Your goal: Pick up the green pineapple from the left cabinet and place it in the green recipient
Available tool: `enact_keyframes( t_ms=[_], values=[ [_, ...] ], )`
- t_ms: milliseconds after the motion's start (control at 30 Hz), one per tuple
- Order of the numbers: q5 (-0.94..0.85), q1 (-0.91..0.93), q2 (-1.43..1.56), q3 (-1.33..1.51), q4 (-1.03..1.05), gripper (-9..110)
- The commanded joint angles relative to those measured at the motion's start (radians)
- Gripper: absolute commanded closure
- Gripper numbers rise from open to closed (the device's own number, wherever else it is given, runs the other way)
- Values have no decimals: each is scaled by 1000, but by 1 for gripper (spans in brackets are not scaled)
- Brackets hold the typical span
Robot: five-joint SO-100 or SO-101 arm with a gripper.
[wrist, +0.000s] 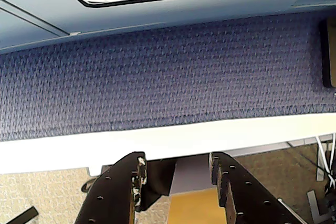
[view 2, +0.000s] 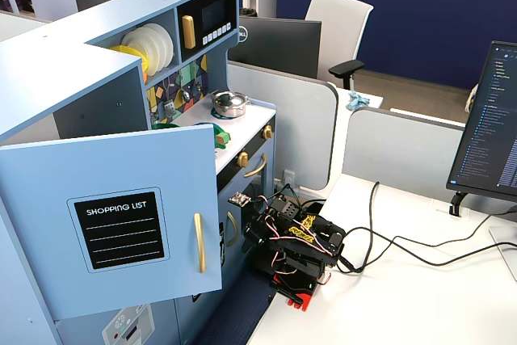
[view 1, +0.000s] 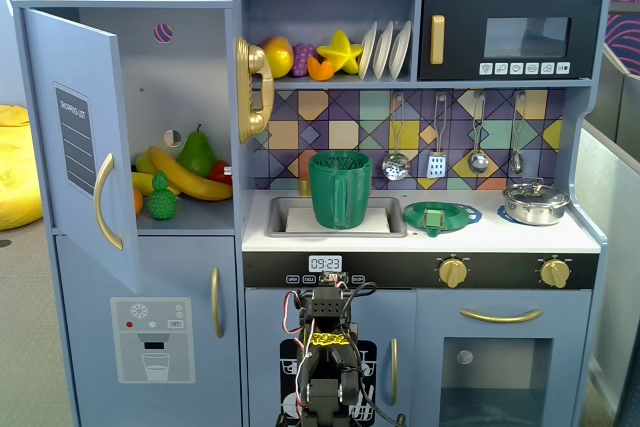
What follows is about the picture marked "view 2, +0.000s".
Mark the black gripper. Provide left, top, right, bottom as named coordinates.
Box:
left=241, top=196, right=303, bottom=253

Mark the green bowl recipient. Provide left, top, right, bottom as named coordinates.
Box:
left=153, top=121, right=231, bottom=151

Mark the blue cabinet door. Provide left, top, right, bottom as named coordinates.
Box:
left=0, top=123, right=224, bottom=321

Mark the grey desk divider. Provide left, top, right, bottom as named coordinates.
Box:
left=226, top=61, right=339, bottom=191
left=341, top=107, right=466, bottom=205

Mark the steel toy pot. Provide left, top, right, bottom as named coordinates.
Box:
left=210, top=92, right=250, bottom=119

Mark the black shopping list board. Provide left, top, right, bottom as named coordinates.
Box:
left=66, top=187, right=170, bottom=274

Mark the steel pot lid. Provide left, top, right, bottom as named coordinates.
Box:
left=212, top=90, right=246, bottom=108

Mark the small steel grater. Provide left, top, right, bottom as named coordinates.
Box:
left=162, top=86, right=177, bottom=116

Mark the ice dispenser sticker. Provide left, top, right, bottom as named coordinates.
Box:
left=100, top=303, right=157, bottom=345

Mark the crumpled blue cloth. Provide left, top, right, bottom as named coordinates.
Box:
left=346, top=92, right=370, bottom=112

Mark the black Dell monitor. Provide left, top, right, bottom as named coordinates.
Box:
left=228, top=16, right=323, bottom=80

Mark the black monitor stand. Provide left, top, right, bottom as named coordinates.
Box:
left=448, top=191, right=472, bottom=217

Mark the white plastic plate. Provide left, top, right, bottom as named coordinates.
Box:
left=139, top=23, right=174, bottom=72
left=120, top=28, right=161, bottom=78

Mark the yellow plastic plate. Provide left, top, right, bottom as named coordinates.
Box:
left=108, top=44, right=149, bottom=65

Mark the white office chair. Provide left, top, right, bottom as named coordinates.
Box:
left=305, top=0, right=375, bottom=91

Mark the monitor showing code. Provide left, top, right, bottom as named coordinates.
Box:
left=445, top=40, right=517, bottom=203

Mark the blue toy kitchen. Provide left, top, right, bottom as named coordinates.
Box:
left=0, top=0, right=280, bottom=345

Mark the curved gold cupboard handle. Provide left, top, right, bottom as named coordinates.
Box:
left=226, top=211, right=238, bottom=247

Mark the small wrist camera board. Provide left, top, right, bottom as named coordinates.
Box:
left=229, top=191, right=250, bottom=208

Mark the long gold door handle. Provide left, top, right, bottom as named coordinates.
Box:
left=192, top=212, right=207, bottom=274

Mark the curved gold oven handle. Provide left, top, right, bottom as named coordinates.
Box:
left=244, top=154, right=267, bottom=179

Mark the black cable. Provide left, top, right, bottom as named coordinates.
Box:
left=345, top=205, right=517, bottom=268
left=342, top=181, right=399, bottom=276

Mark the toy microwave with yellow handle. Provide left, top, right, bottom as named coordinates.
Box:
left=176, top=0, right=238, bottom=64

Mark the gold microwave handle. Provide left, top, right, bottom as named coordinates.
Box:
left=181, top=15, right=197, bottom=50

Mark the silver monitor base plate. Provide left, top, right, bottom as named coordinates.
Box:
left=488, top=225, right=517, bottom=282

